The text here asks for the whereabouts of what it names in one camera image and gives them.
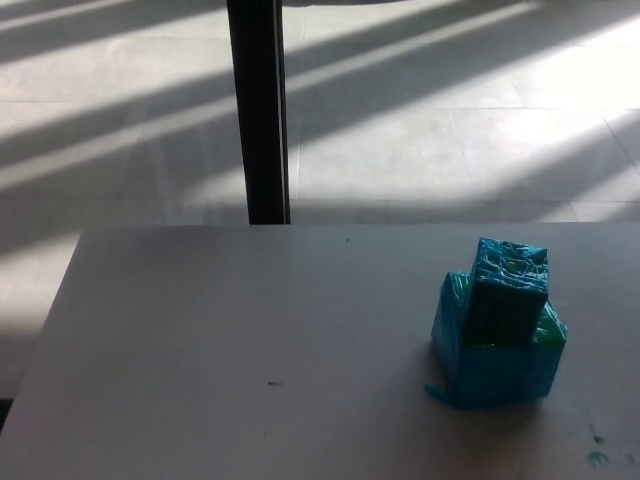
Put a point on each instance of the black vertical window post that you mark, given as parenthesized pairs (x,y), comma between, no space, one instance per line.
(260,115)

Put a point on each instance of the large blue taped cube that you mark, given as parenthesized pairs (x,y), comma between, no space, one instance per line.
(490,365)

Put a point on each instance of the small blue taped cube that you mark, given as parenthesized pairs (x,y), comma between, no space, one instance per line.
(505,295)

